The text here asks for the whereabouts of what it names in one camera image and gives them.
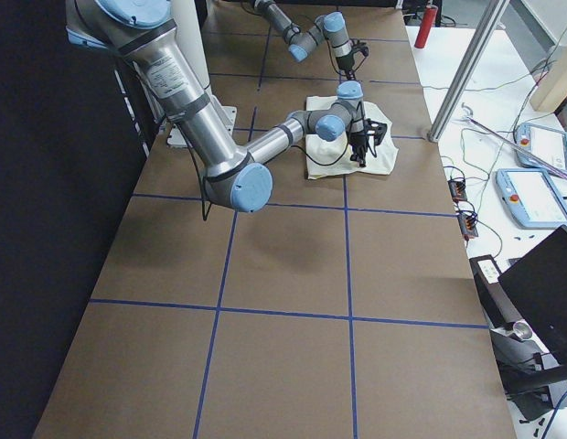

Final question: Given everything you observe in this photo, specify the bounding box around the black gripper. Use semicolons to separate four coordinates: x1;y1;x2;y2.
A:
334;39;369;80
348;118;387;167

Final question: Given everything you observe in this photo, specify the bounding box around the cream long-sleeve printed shirt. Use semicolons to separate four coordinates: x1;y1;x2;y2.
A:
305;101;398;179

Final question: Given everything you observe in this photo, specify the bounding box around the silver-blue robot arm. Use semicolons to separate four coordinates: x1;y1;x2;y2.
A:
66;1;388;212
249;1;369;80

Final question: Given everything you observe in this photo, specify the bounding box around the red metal bottle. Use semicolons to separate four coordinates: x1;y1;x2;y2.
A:
414;5;439;48

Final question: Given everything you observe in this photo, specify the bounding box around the orange black connector box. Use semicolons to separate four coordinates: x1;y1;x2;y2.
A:
448;179;468;203

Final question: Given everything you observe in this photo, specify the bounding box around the reacher grabber stick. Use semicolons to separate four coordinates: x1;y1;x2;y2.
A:
461;103;567;181

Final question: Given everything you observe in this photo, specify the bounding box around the near blue teach pendant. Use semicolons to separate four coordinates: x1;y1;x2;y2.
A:
495;168;567;230

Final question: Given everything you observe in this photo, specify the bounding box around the blue teach pendant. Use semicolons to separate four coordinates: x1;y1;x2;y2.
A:
495;168;567;230
515;123;567;175

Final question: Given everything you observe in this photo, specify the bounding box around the far blue teach pendant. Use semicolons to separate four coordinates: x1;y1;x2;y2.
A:
515;123;567;175

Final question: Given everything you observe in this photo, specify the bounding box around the black box white label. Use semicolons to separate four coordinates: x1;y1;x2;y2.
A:
469;255;522;328

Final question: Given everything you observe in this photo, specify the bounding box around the black laptop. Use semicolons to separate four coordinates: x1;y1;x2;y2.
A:
498;225;567;364

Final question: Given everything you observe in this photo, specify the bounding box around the steel cup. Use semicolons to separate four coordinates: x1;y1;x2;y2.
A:
511;321;533;342

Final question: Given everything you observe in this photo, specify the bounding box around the aluminium frame post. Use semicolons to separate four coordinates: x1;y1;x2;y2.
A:
427;0;510;143

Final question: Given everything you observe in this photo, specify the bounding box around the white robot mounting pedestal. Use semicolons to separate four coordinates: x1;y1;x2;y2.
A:
170;0;237;135

